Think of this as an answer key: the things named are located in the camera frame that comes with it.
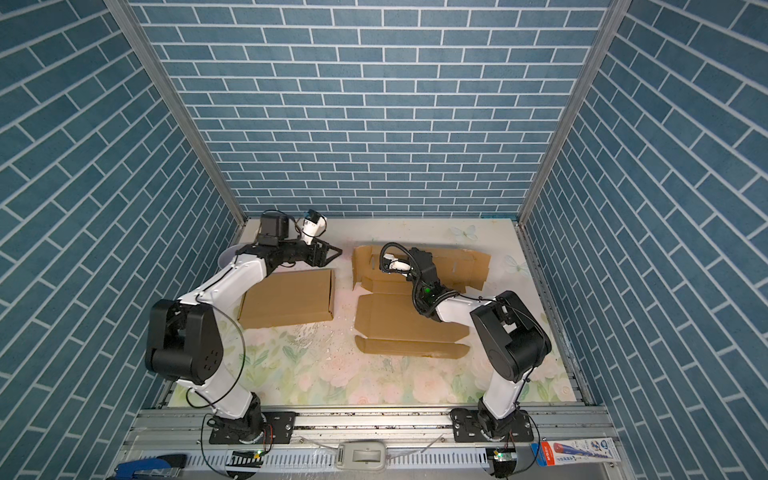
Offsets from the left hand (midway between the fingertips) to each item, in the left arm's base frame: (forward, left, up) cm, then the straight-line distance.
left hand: (334, 247), depth 88 cm
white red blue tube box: (-50, -62, -16) cm, 81 cm away
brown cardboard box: (-14, -16, -19) cm, 28 cm away
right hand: (+3, -25, -1) cm, 25 cm away
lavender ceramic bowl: (+8, +40, -14) cm, 43 cm away
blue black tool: (-50, +34, -17) cm, 63 cm away
